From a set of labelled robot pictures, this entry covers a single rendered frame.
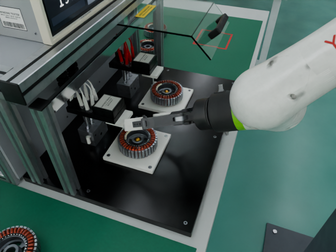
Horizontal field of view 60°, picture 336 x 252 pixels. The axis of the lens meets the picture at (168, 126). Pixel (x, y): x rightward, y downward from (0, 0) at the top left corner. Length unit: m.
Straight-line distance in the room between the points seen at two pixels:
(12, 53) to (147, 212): 0.45
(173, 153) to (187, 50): 0.63
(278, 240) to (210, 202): 0.89
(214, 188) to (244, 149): 1.17
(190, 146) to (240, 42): 0.73
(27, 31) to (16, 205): 0.43
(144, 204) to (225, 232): 0.90
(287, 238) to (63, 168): 1.22
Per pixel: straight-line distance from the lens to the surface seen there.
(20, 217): 0.83
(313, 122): 2.32
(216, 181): 0.82
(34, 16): 0.65
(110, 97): 0.80
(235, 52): 1.37
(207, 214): 0.76
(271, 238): 1.62
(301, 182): 1.89
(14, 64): 0.62
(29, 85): 0.58
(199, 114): 0.66
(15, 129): 0.71
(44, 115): 0.60
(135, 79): 1.04
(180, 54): 1.33
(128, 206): 0.75
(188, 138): 0.88
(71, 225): 0.77
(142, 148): 0.79
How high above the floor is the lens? 1.40
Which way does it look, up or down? 43 degrees down
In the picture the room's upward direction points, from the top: straight up
